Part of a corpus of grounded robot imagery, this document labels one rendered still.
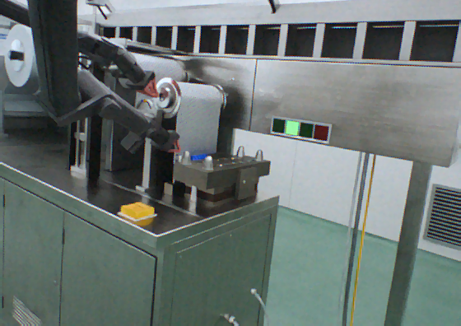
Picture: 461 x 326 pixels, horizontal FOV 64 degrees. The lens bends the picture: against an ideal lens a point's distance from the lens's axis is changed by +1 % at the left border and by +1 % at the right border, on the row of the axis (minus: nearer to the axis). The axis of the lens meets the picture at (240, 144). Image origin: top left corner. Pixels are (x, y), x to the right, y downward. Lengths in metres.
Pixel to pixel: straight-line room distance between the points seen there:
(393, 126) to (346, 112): 0.17
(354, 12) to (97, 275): 1.24
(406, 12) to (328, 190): 2.84
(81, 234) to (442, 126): 1.22
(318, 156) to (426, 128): 2.73
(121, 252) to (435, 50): 1.18
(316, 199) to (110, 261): 3.01
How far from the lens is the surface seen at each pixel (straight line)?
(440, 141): 1.27
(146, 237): 1.07
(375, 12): 1.36
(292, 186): 4.13
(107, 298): 1.35
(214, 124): 1.50
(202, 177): 1.23
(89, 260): 1.39
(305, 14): 1.46
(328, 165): 3.92
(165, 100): 1.36
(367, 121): 1.32
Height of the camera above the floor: 1.31
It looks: 9 degrees down
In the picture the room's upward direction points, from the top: 6 degrees clockwise
